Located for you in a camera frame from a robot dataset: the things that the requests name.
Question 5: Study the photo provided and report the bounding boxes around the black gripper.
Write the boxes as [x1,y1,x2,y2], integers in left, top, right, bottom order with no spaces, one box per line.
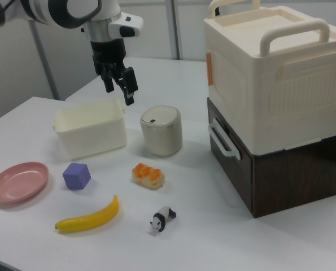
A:
[90,38,138,107]

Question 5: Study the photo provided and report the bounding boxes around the purple cube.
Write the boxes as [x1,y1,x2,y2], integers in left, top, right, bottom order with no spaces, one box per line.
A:
[62,163,91,190]

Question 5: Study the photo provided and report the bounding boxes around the pink plate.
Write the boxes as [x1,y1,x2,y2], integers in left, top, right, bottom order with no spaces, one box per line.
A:
[0,161,50,203]

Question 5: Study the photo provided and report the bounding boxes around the white rectangular plastic bin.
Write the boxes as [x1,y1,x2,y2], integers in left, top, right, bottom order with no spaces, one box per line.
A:
[52,97,128,161]

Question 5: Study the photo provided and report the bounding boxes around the small cream trash can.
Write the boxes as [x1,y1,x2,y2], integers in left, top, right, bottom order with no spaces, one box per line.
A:
[139,105,183,157]

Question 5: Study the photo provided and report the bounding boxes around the toy bread with orange topping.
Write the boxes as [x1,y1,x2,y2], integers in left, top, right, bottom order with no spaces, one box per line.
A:
[132,163,165,189]

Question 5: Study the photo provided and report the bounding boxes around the yellow toy banana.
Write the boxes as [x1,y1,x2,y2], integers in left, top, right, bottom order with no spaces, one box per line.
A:
[54,194,120,234]

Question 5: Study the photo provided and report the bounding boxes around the toy panda figure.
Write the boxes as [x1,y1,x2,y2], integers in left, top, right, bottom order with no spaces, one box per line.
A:
[149,206,177,234]

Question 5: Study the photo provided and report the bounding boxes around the cream plastic cabinet box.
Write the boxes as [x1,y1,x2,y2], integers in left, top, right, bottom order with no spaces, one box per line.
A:
[203,0,336,155]

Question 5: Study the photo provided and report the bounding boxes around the dark brown drawer cabinet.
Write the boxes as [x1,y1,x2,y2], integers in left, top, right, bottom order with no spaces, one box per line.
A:
[206,97,336,219]

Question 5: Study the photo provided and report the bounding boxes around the orange door handle strip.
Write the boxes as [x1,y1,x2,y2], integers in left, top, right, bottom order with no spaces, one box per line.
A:
[206,52,214,86]

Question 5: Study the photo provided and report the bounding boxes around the cream carry handle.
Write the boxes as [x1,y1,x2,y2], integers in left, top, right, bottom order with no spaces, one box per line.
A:
[259,19,331,57]
[208,0,261,19]

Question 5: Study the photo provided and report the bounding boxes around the white drawer handle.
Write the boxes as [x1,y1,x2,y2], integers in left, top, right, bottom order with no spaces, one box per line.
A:
[207,117,241,160]

